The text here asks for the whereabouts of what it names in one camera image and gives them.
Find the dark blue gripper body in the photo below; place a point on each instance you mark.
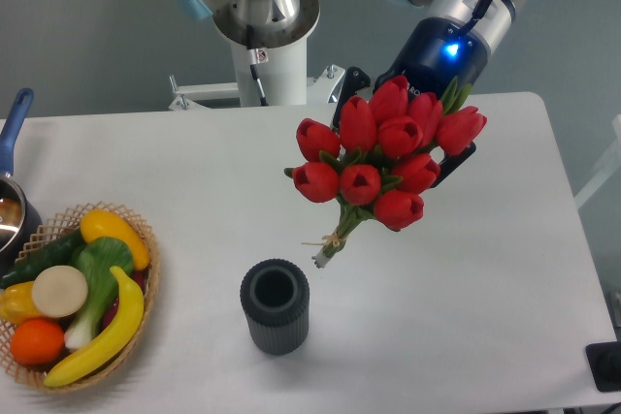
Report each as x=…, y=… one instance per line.
x=437, y=52

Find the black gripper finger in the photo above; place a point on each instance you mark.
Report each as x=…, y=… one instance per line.
x=450, y=163
x=355, y=79

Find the red tulip bouquet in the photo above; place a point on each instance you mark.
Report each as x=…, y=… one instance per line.
x=383, y=157

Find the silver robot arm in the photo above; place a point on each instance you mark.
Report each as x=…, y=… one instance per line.
x=268, y=40

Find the dark grey ribbed vase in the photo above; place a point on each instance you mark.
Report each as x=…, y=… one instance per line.
x=275, y=297

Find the black device at edge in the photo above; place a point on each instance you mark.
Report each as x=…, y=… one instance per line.
x=604, y=362

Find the yellow squash toy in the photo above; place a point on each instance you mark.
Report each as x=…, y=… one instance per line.
x=100, y=223

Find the yellow plastic banana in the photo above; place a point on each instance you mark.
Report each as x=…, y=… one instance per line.
x=108, y=343

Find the green bok choy toy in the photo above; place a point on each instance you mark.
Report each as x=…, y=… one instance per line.
x=94, y=261

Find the dark green cucumber toy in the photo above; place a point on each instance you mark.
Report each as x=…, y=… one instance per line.
x=55, y=253

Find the beige round mushroom toy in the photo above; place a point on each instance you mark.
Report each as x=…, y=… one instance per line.
x=59, y=291

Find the yellow bell pepper toy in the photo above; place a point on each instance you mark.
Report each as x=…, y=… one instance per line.
x=17, y=305

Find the orange plastic fruit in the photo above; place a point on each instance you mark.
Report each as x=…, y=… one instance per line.
x=37, y=342

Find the woven wicker basket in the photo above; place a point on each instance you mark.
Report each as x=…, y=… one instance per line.
x=60, y=225

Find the white table clamp bracket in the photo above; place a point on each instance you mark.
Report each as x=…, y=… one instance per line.
x=208, y=92

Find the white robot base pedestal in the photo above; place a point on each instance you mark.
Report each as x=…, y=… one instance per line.
x=272, y=76

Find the blue handled saucepan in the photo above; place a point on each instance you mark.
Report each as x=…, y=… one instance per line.
x=19, y=219

